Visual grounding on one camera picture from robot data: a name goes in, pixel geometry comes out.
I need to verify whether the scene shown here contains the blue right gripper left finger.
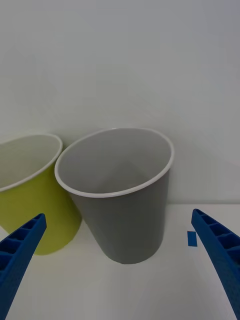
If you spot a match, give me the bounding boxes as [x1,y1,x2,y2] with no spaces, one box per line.
[0,212,48,320]

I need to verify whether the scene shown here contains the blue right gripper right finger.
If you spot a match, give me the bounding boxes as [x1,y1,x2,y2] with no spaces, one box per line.
[191,208,240,320]

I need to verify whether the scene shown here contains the yellow-green plastic bin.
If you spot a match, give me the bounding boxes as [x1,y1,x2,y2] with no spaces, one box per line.
[0,133,83,256]

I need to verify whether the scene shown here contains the grey plastic bin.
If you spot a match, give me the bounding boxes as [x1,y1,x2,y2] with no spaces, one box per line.
[54,127,175,265]

